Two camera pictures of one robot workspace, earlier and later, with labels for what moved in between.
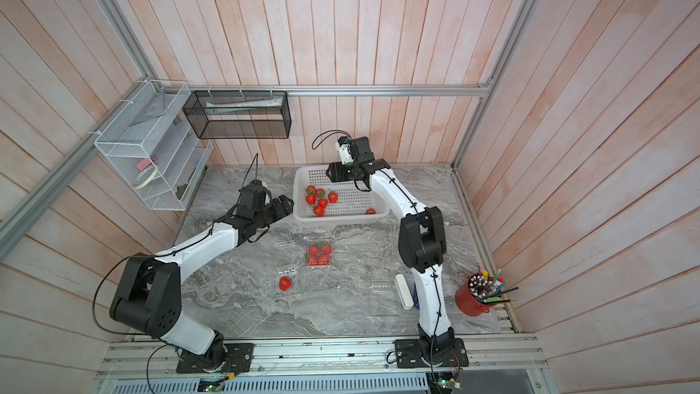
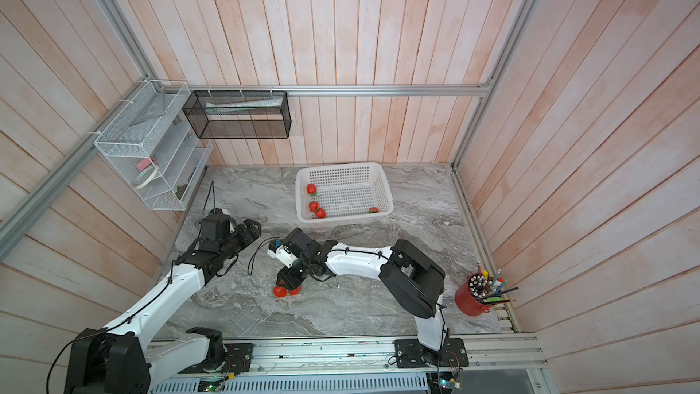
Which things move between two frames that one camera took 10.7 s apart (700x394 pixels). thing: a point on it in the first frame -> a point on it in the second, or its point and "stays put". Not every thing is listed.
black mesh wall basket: [239, 114] stays put
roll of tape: [145, 178] stays put
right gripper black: [336, 175] -> [289, 281]
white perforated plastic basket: [352, 205] stays put
